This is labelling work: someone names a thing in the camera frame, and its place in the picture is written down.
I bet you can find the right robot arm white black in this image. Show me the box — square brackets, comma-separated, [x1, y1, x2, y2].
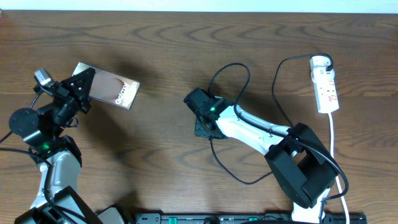
[183, 88, 337, 223]

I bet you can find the white power strip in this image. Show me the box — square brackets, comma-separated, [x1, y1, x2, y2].
[311, 67, 340, 114]

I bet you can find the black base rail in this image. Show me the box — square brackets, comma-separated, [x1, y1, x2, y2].
[133, 212, 367, 224]

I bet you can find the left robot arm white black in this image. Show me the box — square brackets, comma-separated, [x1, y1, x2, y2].
[9, 68, 129, 223]

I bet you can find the black charger cable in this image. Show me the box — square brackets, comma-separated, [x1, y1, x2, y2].
[210, 53, 335, 185]

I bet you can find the white power strip cord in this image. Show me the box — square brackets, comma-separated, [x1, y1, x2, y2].
[327, 112, 351, 224]

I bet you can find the white charger adapter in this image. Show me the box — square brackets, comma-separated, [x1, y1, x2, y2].
[310, 55, 333, 74]

